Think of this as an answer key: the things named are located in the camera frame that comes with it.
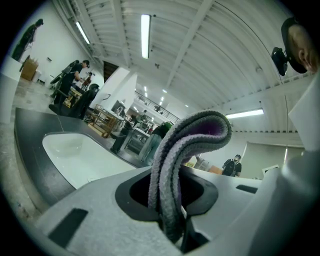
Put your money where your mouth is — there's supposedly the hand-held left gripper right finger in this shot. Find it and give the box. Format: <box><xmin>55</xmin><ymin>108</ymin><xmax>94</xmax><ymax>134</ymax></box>
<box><xmin>181</xmin><ymin>159</ymin><xmax>320</xmax><ymax>256</ymax></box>

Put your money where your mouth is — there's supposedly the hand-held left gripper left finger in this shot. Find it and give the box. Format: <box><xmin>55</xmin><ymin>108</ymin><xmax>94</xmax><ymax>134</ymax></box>
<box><xmin>34</xmin><ymin>166</ymin><xmax>181</xmax><ymax>256</ymax></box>

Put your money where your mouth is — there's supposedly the purple grey cloth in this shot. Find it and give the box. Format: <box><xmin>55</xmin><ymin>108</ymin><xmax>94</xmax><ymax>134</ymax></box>
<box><xmin>147</xmin><ymin>109</ymin><xmax>233</xmax><ymax>243</ymax></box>

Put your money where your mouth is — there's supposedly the black grey backpack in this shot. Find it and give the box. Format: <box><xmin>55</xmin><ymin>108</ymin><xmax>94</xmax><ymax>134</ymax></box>
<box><xmin>224</xmin><ymin>159</ymin><xmax>237</xmax><ymax>177</ymax></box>

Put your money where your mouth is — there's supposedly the white sink basin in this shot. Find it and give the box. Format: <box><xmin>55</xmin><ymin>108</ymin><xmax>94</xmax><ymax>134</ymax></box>
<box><xmin>41</xmin><ymin>132</ymin><xmax>137</xmax><ymax>190</ymax></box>

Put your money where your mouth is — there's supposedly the black faucet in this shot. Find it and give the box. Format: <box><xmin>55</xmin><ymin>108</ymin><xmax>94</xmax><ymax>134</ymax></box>
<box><xmin>109</xmin><ymin>122</ymin><xmax>133</xmax><ymax>153</ymax></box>

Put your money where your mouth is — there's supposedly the grey shelf table white top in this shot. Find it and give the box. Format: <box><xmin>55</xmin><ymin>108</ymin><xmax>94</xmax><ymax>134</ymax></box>
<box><xmin>127</xmin><ymin>127</ymin><xmax>151</xmax><ymax>153</ymax></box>

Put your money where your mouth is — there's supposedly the long ceiling lamp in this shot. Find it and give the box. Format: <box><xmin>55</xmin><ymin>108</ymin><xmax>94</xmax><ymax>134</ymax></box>
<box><xmin>140</xmin><ymin>14</ymin><xmax>151</xmax><ymax>60</ymax></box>
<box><xmin>224</xmin><ymin>107</ymin><xmax>265</xmax><ymax>120</ymax></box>
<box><xmin>74</xmin><ymin>21</ymin><xmax>91</xmax><ymax>45</ymax></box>

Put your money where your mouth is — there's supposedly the wooden shelf rack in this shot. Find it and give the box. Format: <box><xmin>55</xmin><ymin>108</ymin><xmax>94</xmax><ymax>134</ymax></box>
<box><xmin>87</xmin><ymin>104</ymin><xmax>118</xmax><ymax>138</ymax></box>

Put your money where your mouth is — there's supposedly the white counter chrome faucet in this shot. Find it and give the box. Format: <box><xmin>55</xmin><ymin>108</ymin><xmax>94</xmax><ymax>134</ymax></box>
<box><xmin>111</xmin><ymin>99</ymin><xmax>128</xmax><ymax>121</ymax></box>

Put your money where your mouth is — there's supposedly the black office chair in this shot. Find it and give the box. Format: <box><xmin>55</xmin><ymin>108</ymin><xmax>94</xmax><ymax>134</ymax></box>
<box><xmin>48</xmin><ymin>83</ymin><xmax>101</xmax><ymax>120</ymax></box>

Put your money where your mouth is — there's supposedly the black mezzanine railing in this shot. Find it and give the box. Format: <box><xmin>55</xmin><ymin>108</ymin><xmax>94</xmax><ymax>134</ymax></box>
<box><xmin>134</xmin><ymin>91</ymin><xmax>181</xmax><ymax>123</ymax></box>

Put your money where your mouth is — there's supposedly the person's head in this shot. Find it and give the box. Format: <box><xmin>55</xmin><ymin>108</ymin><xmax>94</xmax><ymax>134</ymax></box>
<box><xmin>287</xmin><ymin>23</ymin><xmax>320</xmax><ymax>74</ymax></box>

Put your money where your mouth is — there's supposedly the cardboard box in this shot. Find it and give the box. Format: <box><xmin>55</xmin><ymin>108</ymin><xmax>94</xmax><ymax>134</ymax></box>
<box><xmin>20</xmin><ymin>57</ymin><xmax>40</xmax><ymax>81</ymax></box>

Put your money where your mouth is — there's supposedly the black head camera mount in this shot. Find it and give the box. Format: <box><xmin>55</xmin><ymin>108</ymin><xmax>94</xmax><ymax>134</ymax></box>
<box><xmin>271</xmin><ymin>16</ymin><xmax>310</xmax><ymax>77</ymax></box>

